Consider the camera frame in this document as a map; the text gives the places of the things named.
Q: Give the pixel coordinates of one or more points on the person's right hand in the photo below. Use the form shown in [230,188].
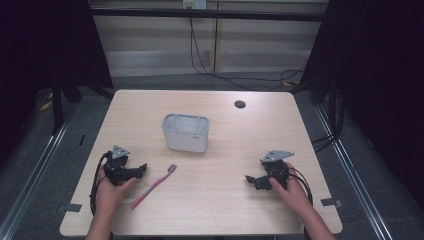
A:
[293,193]

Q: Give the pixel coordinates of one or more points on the grey tape piece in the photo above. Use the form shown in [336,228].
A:
[69,208]
[332,202]

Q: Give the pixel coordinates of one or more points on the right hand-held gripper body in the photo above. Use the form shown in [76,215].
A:
[276,166]

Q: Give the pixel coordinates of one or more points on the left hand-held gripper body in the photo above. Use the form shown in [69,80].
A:
[115,166]

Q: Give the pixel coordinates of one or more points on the metal floor rail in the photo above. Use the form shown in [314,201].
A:
[353,173]
[31,176]

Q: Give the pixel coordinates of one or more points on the black metal stand leg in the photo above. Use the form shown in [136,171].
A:
[56,110]

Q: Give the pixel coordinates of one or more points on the pink toothbrush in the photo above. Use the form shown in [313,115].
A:
[152,187]

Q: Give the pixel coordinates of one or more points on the white wall power outlet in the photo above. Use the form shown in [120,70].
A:
[195,4]

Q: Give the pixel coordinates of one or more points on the person's left hand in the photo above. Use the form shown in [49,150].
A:
[110,195]

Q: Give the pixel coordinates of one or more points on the grey plastic container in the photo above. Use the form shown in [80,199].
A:
[186,133]

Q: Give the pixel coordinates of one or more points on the black horizontal frame bar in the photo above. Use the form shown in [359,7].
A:
[206,14]

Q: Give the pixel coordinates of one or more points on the black curtain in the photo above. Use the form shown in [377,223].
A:
[380,83]
[40,50]

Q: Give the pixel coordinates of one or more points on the yellow floor object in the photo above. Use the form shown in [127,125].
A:
[45,105]

